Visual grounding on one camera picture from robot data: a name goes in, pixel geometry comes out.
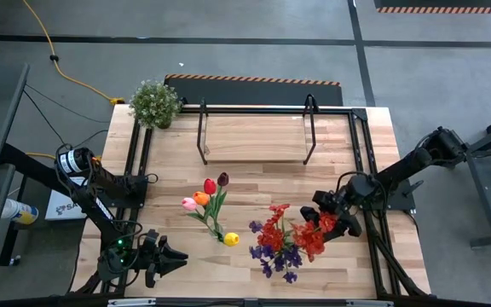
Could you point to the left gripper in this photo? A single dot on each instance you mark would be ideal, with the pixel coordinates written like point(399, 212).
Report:
point(151, 260)

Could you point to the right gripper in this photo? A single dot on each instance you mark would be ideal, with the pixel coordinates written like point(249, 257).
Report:
point(330, 201)

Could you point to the clear glass vase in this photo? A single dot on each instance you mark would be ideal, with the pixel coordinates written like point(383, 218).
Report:
point(217, 233)

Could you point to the purple artificial flower bunch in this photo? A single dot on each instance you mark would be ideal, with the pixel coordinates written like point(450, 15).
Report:
point(286, 258)

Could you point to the yellow artificial tulip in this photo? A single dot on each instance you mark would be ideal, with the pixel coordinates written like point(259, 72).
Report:
point(231, 239)

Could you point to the orange artificial tulip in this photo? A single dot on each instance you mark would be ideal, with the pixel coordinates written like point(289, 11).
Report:
point(201, 198)

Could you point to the maroon artificial tulip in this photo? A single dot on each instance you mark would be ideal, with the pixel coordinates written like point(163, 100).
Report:
point(223, 179)

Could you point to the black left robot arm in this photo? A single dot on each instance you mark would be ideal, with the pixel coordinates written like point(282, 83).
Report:
point(85, 187)

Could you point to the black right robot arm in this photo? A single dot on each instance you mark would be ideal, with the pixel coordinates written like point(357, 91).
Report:
point(403, 170)

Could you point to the potted plant with white flowers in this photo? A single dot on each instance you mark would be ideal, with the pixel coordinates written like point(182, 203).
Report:
point(155, 104)

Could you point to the white box with logo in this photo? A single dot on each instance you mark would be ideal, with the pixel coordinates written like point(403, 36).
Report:
point(64, 206)

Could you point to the black hazard-striped floor mat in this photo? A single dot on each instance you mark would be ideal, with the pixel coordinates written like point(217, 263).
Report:
point(254, 91)

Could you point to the white and yellow bottle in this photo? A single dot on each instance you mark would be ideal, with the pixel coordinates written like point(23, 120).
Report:
point(19, 212)

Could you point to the wooden shelf with black frame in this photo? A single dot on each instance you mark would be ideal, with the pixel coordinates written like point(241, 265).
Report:
point(254, 140)

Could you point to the black aluminium table frame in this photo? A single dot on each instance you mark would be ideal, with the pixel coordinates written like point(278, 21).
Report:
point(262, 110)

